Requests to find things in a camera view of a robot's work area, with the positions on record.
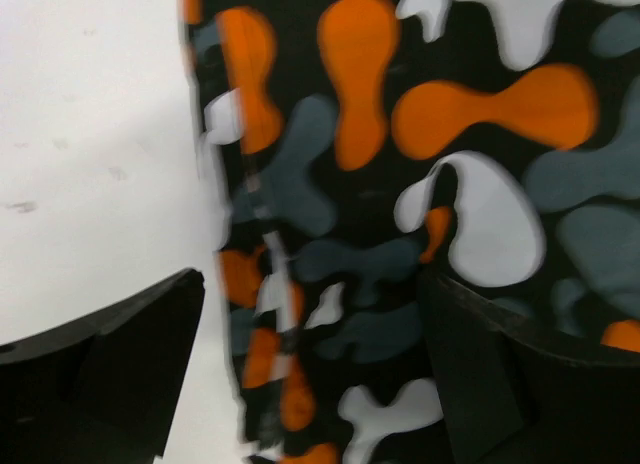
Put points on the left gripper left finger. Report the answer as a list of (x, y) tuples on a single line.
[(102, 388)]

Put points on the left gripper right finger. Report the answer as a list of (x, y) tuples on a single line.
[(516, 392)]

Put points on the orange black camouflage shorts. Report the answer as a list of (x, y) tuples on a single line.
[(355, 144)]

